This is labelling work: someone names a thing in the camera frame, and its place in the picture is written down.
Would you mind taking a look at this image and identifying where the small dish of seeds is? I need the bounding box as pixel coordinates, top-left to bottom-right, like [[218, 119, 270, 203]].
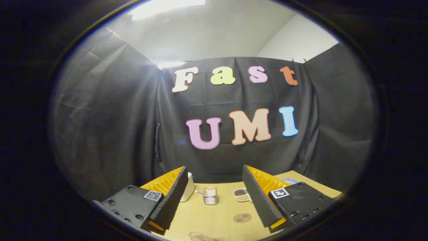
[[233, 188, 252, 203]]

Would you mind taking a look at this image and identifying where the clear juice bottle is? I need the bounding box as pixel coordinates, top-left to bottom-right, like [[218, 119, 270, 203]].
[[188, 231, 218, 241]]

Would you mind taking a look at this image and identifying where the white cup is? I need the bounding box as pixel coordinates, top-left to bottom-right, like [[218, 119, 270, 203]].
[[180, 172, 195, 203]]

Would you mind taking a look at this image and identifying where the round clear coaster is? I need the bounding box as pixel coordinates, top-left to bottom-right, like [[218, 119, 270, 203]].
[[233, 213, 252, 224]]

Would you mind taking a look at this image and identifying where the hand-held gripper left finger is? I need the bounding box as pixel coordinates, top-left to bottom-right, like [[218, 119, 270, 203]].
[[93, 166, 189, 236]]

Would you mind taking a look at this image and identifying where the clear box of cotton swabs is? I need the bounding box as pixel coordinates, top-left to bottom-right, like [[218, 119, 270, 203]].
[[195, 187, 219, 206]]

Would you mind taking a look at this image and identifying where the black backdrop cloth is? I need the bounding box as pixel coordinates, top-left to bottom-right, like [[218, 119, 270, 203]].
[[50, 28, 377, 201]]

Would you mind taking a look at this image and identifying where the wooden table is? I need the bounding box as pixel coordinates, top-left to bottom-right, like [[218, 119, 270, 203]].
[[157, 170, 343, 241]]

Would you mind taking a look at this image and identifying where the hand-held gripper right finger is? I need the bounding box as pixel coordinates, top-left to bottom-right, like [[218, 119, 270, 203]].
[[242, 164, 336, 234]]

